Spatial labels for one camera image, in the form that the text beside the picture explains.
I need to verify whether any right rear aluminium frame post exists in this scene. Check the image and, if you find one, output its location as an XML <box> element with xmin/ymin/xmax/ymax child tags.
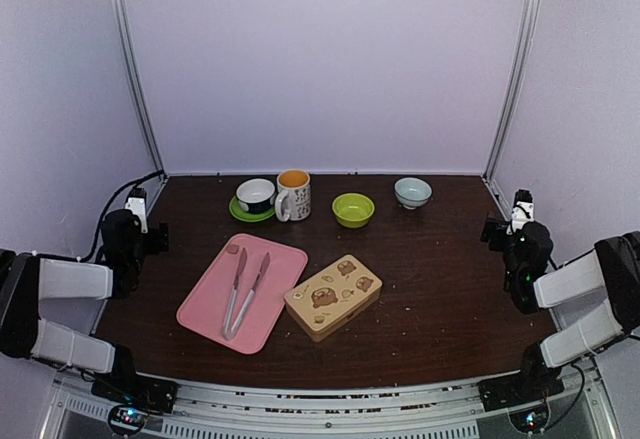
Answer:
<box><xmin>483</xmin><ymin>0</ymin><xmax>541</xmax><ymax>183</ymax></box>

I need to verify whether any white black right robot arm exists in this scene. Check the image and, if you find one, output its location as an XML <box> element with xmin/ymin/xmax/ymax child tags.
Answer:
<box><xmin>480</xmin><ymin>217</ymin><xmax>639</xmax><ymax>401</ymax></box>

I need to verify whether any aluminium frame post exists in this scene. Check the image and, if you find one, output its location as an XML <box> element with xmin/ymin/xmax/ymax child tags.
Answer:
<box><xmin>483</xmin><ymin>0</ymin><xmax>541</xmax><ymax>183</ymax></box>
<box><xmin>111</xmin><ymin>0</ymin><xmax>164</xmax><ymax>172</ymax></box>

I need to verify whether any lime green bowl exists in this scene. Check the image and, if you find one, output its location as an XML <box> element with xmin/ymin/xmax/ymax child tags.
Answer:
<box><xmin>332</xmin><ymin>193</ymin><xmax>375</xmax><ymax>229</ymax></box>

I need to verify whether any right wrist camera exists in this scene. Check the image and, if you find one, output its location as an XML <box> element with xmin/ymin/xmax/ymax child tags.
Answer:
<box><xmin>507</xmin><ymin>189</ymin><xmax>534</xmax><ymax>235</ymax></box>

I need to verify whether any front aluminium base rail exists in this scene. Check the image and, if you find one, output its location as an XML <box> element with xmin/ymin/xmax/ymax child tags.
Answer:
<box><xmin>44</xmin><ymin>353</ymin><xmax>611</xmax><ymax>439</ymax></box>

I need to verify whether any green saucer plate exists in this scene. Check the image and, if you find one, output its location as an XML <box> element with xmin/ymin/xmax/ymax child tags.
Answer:
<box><xmin>228</xmin><ymin>197</ymin><xmax>275</xmax><ymax>223</ymax></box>

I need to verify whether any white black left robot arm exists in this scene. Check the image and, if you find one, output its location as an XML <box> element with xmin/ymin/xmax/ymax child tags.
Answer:
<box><xmin>1</xmin><ymin>209</ymin><xmax>169</xmax><ymax>403</ymax></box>

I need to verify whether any pink plastic tray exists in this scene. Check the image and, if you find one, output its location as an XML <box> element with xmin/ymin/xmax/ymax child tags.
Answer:
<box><xmin>176</xmin><ymin>234</ymin><xmax>308</xmax><ymax>355</ymax></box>

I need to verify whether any bear print tin lid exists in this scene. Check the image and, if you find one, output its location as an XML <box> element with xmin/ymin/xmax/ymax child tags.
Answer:
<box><xmin>284</xmin><ymin>254</ymin><xmax>383</xmax><ymax>342</ymax></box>

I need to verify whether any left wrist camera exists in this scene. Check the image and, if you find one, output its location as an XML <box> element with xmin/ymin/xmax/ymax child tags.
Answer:
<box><xmin>125</xmin><ymin>186</ymin><xmax>148</xmax><ymax>234</ymax></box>

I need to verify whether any tan tin box base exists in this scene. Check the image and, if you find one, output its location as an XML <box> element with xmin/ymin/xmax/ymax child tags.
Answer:
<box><xmin>285</xmin><ymin>287</ymin><xmax>381</xmax><ymax>342</ymax></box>

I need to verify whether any right aluminium table rail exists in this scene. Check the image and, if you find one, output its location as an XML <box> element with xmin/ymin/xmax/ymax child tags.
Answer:
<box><xmin>481</xmin><ymin>176</ymin><xmax>564</xmax><ymax>331</ymax></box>

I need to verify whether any floral white mug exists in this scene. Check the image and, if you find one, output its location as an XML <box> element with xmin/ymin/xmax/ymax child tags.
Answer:
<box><xmin>274</xmin><ymin>170</ymin><xmax>311</xmax><ymax>222</ymax></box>

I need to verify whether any left rear aluminium frame post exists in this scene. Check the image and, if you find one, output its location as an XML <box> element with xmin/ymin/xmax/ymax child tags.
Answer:
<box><xmin>111</xmin><ymin>0</ymin><xmax>164</xmax><ymax>172</ymax></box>

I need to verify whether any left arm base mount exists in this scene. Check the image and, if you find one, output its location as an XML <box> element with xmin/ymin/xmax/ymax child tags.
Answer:
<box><xmin>88</xmin><ymin>373</ymin><xmax>179</xmax><ymax>437</ymax></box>

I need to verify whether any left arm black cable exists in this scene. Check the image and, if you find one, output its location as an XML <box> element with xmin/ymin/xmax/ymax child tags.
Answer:
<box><xmin>74</xmin><ymin>169</ymin><xmax>166</xmax><ymax>263</ymax></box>

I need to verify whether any navy white dotted bowl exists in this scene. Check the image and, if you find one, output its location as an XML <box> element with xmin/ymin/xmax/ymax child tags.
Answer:
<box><xmin>235</xmin><ymin>178</ymin><xmax>276</xmax><ymax>213</ymax></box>

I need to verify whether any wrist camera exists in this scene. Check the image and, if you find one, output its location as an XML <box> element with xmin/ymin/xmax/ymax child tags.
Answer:
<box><xmin>507</xmin><ymin>189</ymin><xmax>534</xmax><ymax>235</ymax></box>
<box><xmin>125</xmin><ymin>186</ymin><xmax>148</xmax><ymax>234</ymax></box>

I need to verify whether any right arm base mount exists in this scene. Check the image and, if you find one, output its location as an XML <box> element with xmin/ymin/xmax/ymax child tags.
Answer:
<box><xmin>478</xmin><ymin>373</ymin><xmax>564</xmax><ymax>435</ymax></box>

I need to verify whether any light blue patterned bowl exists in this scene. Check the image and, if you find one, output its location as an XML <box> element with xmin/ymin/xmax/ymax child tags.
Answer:
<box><xmin>394</xmin><ymin>177</ymin><xmax>432</xmax><ymax>210</ymax></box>

